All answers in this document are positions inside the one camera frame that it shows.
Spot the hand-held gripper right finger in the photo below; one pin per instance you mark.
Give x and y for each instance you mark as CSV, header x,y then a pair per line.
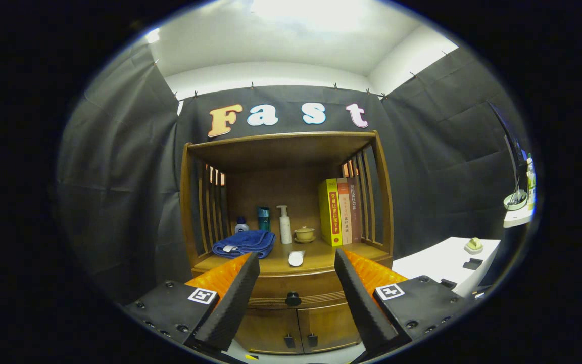
x,y
364,308

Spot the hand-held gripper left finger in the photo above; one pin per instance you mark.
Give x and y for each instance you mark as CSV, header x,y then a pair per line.
x,y
230,308

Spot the wooden drawer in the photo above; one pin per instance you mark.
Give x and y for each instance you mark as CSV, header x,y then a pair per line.
x,y
316,290

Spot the white green tube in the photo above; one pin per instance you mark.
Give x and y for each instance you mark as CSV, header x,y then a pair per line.
x,y
296,259

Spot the wooden cabinet door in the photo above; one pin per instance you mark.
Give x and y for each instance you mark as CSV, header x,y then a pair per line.
x,y
265,328
331,326

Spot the wooden countertop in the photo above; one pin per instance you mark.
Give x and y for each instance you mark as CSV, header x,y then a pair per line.
x,y
316,258

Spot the wooden cabinet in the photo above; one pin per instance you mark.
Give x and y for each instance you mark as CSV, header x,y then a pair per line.
x,y
281,151

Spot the blue towel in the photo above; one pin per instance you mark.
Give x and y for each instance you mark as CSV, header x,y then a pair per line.
x,y
245,242

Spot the small white blue-capped bottle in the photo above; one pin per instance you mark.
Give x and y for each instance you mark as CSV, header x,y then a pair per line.
x,y
241,227

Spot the white side table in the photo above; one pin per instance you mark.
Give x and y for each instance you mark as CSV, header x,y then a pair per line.
x,y
432,260

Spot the black rectangular block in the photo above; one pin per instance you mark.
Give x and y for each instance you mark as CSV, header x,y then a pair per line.
x,y
448,283

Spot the teal bottle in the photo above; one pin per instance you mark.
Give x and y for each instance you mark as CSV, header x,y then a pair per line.
x,y
263,220

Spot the beige lidded teacup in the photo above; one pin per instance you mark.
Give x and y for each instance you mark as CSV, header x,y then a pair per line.
x,y
304,233

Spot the white pump bottle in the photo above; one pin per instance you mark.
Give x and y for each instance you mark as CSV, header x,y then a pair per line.
x,y
285,230

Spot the yellow book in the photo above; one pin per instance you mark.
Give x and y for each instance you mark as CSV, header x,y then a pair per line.
x,y
329,215

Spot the orange book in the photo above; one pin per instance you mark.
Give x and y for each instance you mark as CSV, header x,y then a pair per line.
x,y
345,210

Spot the brown book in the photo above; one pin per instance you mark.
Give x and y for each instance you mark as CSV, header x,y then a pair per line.
x,y
355,207

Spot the small flat black object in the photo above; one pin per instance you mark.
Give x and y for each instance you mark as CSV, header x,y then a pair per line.
x,y
473,264

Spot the pale green tape dispenser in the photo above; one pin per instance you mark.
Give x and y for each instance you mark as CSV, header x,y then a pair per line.
x,y
474,246

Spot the white stand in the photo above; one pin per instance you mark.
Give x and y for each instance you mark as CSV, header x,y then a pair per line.
x,y
517,218

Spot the pale green bowl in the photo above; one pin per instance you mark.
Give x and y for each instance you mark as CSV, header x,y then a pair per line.
x,y
516,202

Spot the green drink bottle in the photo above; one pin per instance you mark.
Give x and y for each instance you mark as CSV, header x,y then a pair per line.
x,y
530,182

